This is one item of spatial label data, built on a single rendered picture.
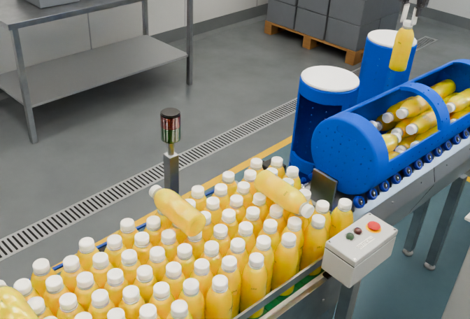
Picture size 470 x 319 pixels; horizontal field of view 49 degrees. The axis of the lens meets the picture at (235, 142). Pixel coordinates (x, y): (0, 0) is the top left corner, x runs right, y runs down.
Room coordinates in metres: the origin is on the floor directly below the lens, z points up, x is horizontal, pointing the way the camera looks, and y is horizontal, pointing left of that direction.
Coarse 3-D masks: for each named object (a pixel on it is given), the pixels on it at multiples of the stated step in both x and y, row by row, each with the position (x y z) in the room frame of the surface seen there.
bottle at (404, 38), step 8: (400, 32) 1.94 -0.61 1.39; (408, 32) 1.93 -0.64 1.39; (400, 40) 1.93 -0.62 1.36; (408, 40) 1.92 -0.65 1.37; (392, 48) 1.96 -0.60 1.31; (400, 48) 1.93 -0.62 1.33; (408, 48) 1.93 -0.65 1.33; (392, 56) 1.95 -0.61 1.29; (400, 56) 1.92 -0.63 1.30; (408, 56) 1.94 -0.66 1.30; (392, 64) 1.94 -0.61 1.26; (400, 64) 1.92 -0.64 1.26
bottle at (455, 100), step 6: (468, 90) 1.99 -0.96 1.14; (456, 96) 1.93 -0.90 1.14; (462, 96) 1.93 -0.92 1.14; (468, 96) 1.95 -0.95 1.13; (450, 102) 1.90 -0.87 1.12; (456, 102) 1.90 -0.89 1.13; (462, 102) 1.90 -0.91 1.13; (468, 102) 1.93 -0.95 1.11; (456, 108) 1.89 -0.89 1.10; (462, 108) 1.90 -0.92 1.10
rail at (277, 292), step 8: (312, 264) 1.08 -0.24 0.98; (320, 264) 1.11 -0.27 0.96; (304, 272) 1.06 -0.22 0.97; (288, 280) 1.02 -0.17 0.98; (296, 280) 1.04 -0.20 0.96; (280, 288) 0.99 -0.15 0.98; (288, 288) 1.01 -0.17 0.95; (264, 296) 0.96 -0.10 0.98; (272, 296) 0.97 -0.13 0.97; (256, 304) 0.93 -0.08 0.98; (264, 304) 0.95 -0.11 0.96; (248, 312) 0.91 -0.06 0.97
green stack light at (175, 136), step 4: (164, 132) 1.41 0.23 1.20; (168, 132) 1.40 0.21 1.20; (172, 132) 1.40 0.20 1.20; (176, 132) 1.41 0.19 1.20; (164, 136) 1.41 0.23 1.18; (168, 136) 1.40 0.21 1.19; (172, 136) 1.40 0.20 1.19; (176, 136) 1.41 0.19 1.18; (164, 140) 1.41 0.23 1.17; (168, 140) 1.40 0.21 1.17; (172, 140) 1.40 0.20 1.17; (176, 140) 1.41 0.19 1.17
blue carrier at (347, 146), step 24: (432, 72) 1.98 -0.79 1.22; (456, 72) 2.12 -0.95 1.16; (384, 96) 1.85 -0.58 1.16; (408, 96) 2.03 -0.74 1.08; (432, 96) 1.74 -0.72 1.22; (336, 120) 1.52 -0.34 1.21; (360, 120) 1.50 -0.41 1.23; (456, 120) 1.75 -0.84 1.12; (312, 144) 1.58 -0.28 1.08; (336, 144) 1.51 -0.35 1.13; (360, 144) 1.44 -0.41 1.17; (384, 144) 1.45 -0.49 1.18; (432, 144) 1.63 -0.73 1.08; (336, 168) 1.50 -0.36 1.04; (360, 168) 1.43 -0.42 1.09; (384, 168) 1.41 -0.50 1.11; (360, 192) 1.42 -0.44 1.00
